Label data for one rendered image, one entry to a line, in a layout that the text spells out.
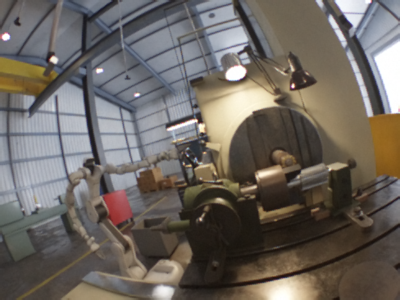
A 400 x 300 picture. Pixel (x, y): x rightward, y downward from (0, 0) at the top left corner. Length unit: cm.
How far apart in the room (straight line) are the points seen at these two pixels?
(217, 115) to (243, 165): 34
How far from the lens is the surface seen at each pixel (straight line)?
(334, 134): 125
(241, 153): 98
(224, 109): 110
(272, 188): 70
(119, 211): 493
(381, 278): 62
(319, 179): 81
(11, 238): 554
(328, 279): 60
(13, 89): 878
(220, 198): 67
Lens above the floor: 146
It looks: level
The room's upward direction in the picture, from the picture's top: 15 degrees counter-clockwise
